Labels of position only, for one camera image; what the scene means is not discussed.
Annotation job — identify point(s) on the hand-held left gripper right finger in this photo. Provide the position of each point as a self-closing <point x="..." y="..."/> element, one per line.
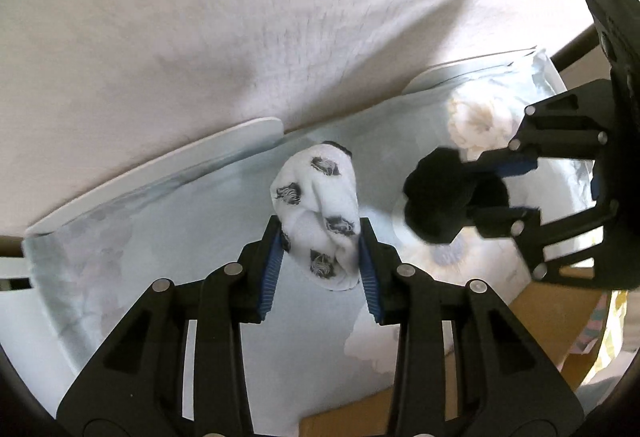
<point x="372" y="282"/>

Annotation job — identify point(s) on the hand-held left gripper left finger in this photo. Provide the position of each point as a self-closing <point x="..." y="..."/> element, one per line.
<point x="270" y="277"/>

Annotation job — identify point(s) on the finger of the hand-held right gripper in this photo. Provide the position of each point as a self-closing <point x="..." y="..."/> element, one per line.
<point x="520" y="167"/>
<point x="500" y="219"/>

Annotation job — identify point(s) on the black scrunchie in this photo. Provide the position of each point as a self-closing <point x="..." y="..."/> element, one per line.
<point x="440" y="197"/>

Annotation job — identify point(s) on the white sock with black print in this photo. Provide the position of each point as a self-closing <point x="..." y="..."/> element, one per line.
<point x="315" y="197"/>

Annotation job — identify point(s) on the cardboard box with pink flaps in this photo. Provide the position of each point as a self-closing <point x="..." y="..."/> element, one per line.
<point x="545" y="317"/>

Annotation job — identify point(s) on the floral covered desktop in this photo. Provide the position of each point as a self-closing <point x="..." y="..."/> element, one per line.
<point x="175" y="227"/>

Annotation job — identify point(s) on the yellow green blanket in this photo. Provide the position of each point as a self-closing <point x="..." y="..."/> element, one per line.
<point x="617" y="317"/>

